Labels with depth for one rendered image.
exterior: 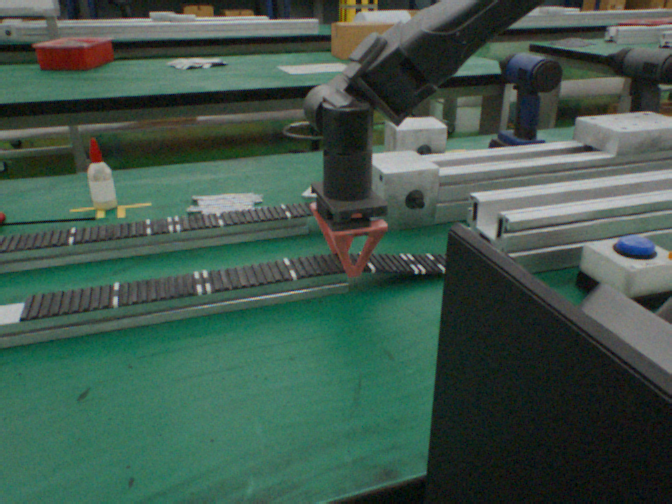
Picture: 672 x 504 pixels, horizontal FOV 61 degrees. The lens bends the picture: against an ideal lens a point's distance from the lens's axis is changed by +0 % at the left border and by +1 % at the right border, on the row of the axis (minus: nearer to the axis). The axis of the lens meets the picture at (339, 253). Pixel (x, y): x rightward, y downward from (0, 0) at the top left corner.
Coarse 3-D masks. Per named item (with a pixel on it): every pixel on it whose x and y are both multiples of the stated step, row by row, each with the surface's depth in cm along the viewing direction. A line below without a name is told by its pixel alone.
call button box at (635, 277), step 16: (608, 240) 71; (592, 256) 69; (608, 256) 67; (624, 256) 67; (640, 256) 66; (656, 256) 67; (592, 272) 69; (608, 272) 67; (624, 272) 65; (640, 272) 64; (656, 272) 65; (592, 288) 70; (624, 288) 65; (640, 288) 65; (656, 288) 66; (640, 304) 66; (656, 304) 67
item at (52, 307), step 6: (48, 294) 64; (54, 294) 64; (60, 294) 64; (48, 300) 63; (54, 300) 63; (60, 300) 63; (48, 306) 62; (54, 306) 62; (60, 306) 62; (42, 312) 61; (48, 312) 61; (54, 312) 60; (60, 312) 61; (42, 318) 60
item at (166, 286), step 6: (168, 276) 68; (162, 282) 66; (168, 282) 67; (174, 282) 67; (162, 288) 65; (168, 288) 65; (174, 288) 65; (162, 294) 64; (168, 294) 64; (174, 294) 64; (162, 300) 63
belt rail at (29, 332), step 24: (264, 288) 67; (288, 288) 68; (312, 288) 70; (336, 288) 70; (0, 312) 61; (96, 312) 62; (120, 312) 63; (144, 312) 64; (168, 312) 65; (192, 312) 66; (216, 312) 67; (0, 336) 61; (24, 336) 61; (48, 336) 61; (72, 336) 62
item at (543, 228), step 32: (480, 192) 79; (512, 192) 79; (544, 192) 80; (576, 192) 81; (608, 192) 83; (640, 192) 85; (480, 224) 78; (512, 224) 71; (544, 224) 72; (576, 224) 75; (608, 224) 76; (640, 224) 78; (512, 256) 73; (544, 256) 75; (576, 256) 76
